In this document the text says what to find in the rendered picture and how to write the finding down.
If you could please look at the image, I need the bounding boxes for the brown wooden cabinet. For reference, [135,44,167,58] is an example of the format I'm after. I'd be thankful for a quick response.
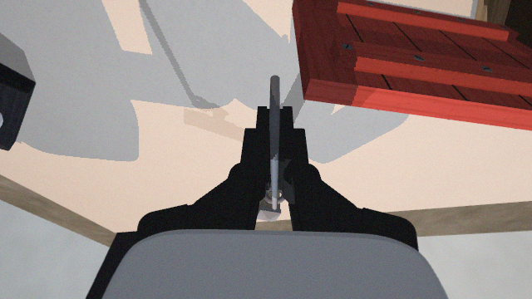
[292,0,532,131]

